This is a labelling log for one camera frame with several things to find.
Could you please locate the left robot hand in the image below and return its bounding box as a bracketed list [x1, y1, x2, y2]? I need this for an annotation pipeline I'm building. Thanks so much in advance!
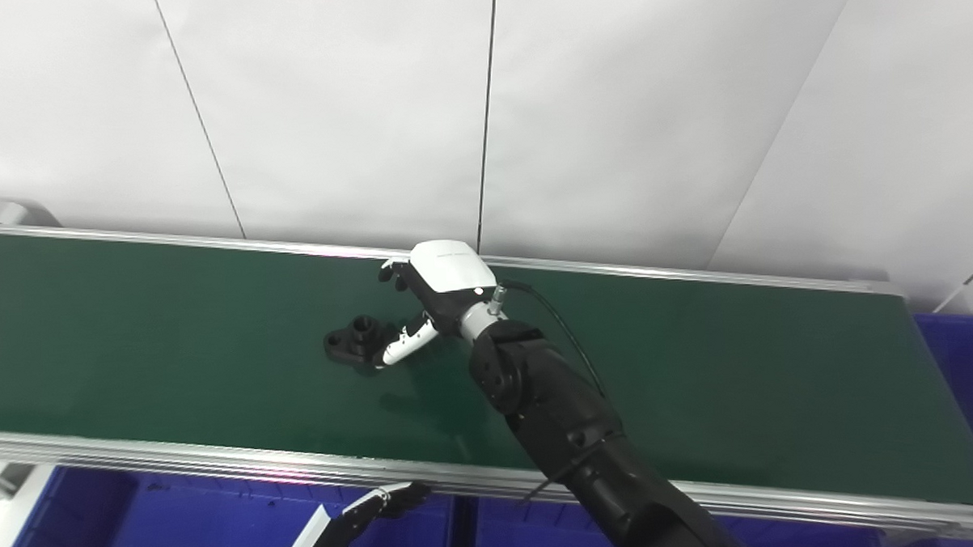
[274, 481, 434, 547]

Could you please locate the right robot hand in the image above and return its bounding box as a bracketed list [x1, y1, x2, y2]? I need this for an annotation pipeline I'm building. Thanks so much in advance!
[376, 237, 510, 369]

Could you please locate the black flanged machine part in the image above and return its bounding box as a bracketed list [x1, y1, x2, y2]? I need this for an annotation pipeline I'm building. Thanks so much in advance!
[322, 312, 401, 371]

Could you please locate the green conveyor belt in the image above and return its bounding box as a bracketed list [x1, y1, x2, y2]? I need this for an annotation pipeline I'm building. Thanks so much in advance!
[0, 197, 973, 541]
[0, 188, 973, 547]

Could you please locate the grey conveyor end housing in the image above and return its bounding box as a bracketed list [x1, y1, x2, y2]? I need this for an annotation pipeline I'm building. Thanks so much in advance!
[0, 195, 61, 231]

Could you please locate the long blue plastic bin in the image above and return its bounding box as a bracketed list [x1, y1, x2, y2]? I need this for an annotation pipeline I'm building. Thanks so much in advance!
[914, 312, 973, 502]

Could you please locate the white platform board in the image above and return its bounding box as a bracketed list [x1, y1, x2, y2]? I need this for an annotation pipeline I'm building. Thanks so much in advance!
[0, 464, 60, 547]

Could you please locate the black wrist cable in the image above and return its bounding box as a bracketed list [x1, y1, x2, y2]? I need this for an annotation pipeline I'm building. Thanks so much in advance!
[499, 278, 610, 403]

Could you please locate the black cable tie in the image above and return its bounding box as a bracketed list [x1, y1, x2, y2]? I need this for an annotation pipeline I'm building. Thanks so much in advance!
[517, 453, 626, 505]

